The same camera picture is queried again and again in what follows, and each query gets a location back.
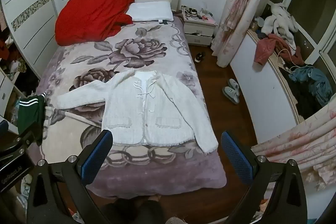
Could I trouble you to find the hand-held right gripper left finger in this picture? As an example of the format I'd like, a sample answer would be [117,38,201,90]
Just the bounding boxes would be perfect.
[26,130,114,224]

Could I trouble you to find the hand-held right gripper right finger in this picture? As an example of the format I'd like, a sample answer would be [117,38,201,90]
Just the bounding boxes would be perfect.
[220,131,307,224]

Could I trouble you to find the white fuzzy jacket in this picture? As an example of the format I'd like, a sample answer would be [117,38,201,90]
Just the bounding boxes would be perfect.
[56,70,219,155]

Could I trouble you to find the pile of red clothes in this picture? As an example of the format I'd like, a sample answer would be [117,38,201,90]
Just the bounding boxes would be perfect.
[0,27,27,80]

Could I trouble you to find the green striped pants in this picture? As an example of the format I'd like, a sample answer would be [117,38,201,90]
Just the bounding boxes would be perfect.
[17,94,48,146]

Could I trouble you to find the grey slipper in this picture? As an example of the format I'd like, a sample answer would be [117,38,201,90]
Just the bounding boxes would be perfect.
[222,86,240,104]
[228,78,240,91]

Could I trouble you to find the loose floral curtain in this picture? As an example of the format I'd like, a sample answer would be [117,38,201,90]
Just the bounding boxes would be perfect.
[251,103,336,191]

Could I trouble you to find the black garment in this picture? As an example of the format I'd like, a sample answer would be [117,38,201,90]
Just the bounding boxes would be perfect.
[280,67,324,120]

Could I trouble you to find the white wardrobe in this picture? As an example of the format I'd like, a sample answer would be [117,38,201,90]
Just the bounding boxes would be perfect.
[0,0,58,132]

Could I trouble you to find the blue garment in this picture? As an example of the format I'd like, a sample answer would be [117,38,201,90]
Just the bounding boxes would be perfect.
[289,65,333,107]

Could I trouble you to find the red garment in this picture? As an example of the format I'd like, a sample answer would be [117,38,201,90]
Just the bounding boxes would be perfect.
[254,34,305,66]

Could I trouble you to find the floral plush blanket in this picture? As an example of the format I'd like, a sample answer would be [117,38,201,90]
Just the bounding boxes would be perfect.
[35,15,227,199]

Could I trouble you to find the white nightstand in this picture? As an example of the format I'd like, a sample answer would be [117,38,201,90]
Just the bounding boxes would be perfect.
[182,14,217,46]

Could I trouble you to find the tied floral curtain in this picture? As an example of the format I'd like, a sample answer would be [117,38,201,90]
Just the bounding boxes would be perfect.
[211,0,276,68]

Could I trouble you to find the red blanket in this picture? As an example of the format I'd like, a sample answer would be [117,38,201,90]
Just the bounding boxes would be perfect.
[55,0,135,46]

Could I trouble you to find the white plush garment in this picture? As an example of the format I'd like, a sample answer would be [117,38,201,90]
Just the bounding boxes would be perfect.
[262,3,299,38]

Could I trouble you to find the group of small cosmetics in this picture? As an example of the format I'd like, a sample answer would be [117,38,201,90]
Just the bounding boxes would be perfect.
[181,5,216,24]

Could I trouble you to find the white pillow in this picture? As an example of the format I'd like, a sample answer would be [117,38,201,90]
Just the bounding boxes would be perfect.
[125,1,174,23]

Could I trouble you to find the white cable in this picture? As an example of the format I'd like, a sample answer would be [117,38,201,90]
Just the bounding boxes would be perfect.
[277,48,300,74]

